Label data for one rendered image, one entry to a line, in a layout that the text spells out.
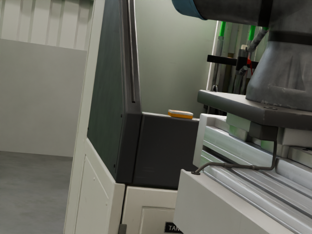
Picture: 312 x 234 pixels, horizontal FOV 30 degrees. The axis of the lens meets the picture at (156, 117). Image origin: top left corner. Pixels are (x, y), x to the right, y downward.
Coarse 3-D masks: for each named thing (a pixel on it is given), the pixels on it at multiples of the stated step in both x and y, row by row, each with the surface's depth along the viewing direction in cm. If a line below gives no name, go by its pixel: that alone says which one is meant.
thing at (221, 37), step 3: (222, 21) 175; (222, 24) 175; (225, 24) 175; (222, 27) 175; (264, 27) 143; (267, 27) 143; (222, 30) 175; (219, 33) 176; (222, 33) 175; (219, 36) 175; (222, 36) 175; (219, 39) 176; (222, 39) 175
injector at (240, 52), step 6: (240, 54) 156; (246, 54) 156; (240, 60) 156; (246, 60) 156; (240, 66) 156; (246, 66) 155; (240, 72) 156; (240, 78) 157; (234, 84) 158; (240, 84) 157; (234, 90) 158; (240, 90) 158
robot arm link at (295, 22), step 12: (264, 0) 77; (276, 0) 77; (288, 0) 76; (300, 0) 76; (264, 12) 78; (276, 12) 78; (288, 12) 77; (300, 12) 76; (264, 24) 81; (276, 24) 79; (288, 24) 77; (300, 24) 76
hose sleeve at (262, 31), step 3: (261, 30) 144; (264, 30) 144; (267, 30) 144; (258, 33) 146; (261, 33) 145; (264, 33) 144; (255, 36) 147; (258, 36) 146; (261, 36) 145; (255, 39) 147; (258, 39) 147; (261, 39) 147; (252, 42) 149; (255, 42) 148; (258, 42) 148; (252, 45) 149; (255, 45) 149
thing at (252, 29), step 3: (252, 27) 173; (252, 30) 173; (252, 33) 173; (249, 36) 173; (252, 36) 173; (249, 39) 173; (252, 39) 173; (249, 42) 173; (249, 54) 174; (249, 57) 174
